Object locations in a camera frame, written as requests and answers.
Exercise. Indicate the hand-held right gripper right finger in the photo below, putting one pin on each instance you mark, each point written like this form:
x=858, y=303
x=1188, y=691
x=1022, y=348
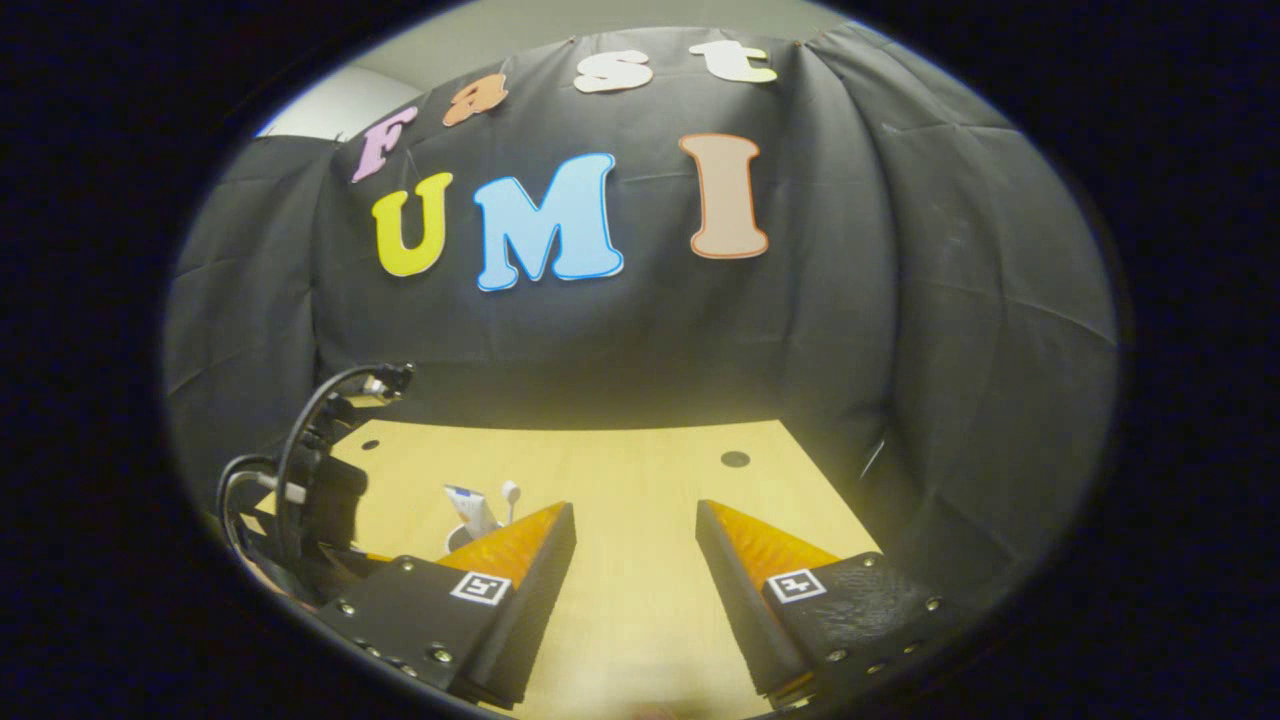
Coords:
x=735, y=600

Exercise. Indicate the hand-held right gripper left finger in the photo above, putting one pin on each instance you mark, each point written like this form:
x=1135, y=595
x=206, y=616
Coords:
x=535, y=610

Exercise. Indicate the white toothpaste tube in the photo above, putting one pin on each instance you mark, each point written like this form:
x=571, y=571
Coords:
x=475, y=510

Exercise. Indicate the pale pink toothbrush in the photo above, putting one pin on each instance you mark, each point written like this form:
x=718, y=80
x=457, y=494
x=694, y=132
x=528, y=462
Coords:
x=510, y=492

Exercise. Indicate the light wooden desktop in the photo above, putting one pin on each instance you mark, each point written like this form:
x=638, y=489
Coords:
x=640, y=500

